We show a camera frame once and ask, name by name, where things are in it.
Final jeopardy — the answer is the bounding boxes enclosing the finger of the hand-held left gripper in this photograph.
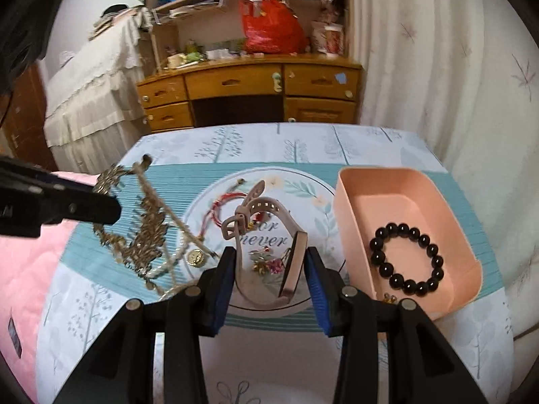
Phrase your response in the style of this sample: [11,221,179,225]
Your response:
[0,156,122,238]

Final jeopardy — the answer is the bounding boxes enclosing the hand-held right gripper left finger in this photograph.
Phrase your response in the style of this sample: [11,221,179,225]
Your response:
[53,246,239,404]

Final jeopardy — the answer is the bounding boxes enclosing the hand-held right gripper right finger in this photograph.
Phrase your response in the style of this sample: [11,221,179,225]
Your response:
[305,246,489,404]

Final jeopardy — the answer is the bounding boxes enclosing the gold tassel necklace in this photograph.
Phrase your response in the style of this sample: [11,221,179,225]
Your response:
[92,154,220,295]

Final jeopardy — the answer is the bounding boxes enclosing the beige strap wristwatch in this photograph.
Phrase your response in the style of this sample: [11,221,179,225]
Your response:
[221,180,310,307]

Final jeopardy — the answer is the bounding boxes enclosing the pink plastic box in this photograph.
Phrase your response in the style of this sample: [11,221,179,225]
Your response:
[332,167,483,321]

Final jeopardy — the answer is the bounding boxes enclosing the colourful flower brooch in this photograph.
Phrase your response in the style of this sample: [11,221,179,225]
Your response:
[248,248,291,276]

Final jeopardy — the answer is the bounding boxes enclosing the brown wooden door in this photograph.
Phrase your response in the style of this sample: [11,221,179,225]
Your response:
[0,65,57,171]

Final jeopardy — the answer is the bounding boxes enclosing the pink quilt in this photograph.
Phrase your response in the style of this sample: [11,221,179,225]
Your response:
[0,171,99,402]

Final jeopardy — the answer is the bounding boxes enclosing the white lace cover cloth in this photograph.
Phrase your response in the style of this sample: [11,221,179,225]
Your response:
[42,8,156,173]

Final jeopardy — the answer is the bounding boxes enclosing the printed leaf tablecloth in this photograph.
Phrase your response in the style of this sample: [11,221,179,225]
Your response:
[36,122,516,404]

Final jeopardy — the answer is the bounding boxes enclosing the wooden desk shelf unit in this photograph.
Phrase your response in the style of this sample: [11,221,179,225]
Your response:
[145,0,352,72]

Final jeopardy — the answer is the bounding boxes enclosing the pile of small desk clutter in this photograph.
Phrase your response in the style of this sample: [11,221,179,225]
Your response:
[166,40,264,68]

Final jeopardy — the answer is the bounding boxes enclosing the wooden desk with drawers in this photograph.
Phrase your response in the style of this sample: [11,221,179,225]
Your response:
[137,53,363,132]

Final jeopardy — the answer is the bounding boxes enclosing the red plastic bag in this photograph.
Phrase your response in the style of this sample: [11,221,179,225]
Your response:
[239,0,310,55]

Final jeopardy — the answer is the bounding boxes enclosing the white patterned curtain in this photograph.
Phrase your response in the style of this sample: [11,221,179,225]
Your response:
[351,0,539,346]

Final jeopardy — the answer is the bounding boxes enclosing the white jar with red print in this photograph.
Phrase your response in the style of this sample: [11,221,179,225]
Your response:
[322,23,345,57]

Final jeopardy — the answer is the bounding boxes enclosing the pearl necklace with gold pendant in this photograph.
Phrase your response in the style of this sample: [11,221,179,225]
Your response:
[143,236,220,301]

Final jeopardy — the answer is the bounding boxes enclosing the black bead bracelet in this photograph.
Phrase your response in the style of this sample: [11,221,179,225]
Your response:
[369,222,445,296]

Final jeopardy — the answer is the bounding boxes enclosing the red string bracelet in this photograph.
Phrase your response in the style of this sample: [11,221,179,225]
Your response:
[198,179,253,240]

